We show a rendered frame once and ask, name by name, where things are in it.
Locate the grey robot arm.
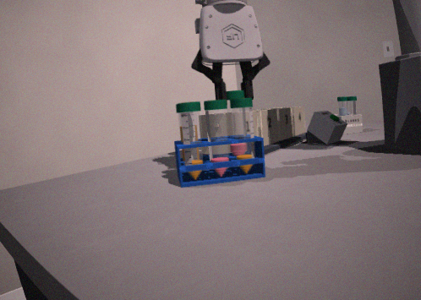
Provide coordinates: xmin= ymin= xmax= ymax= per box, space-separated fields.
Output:
xmin=194 ymin=0 xmax=421 ymax=60

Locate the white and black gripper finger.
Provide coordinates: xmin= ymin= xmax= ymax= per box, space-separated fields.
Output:
xmin=191 ymin=49 xmax=227 ymax=100
xmin=239 ymin=53 xmax=271 ymax=100

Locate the blue tube rack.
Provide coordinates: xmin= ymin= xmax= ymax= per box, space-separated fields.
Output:
xmin=174 ymin=136 xmax=265 ymax=188

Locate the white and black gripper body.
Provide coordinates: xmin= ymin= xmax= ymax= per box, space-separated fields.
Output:
xmin=200 ymin=0 xmax=263 ymax=66

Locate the white tube rack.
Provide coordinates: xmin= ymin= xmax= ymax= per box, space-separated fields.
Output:
xmin=334 ymin=114 xmax=363 ymax=134

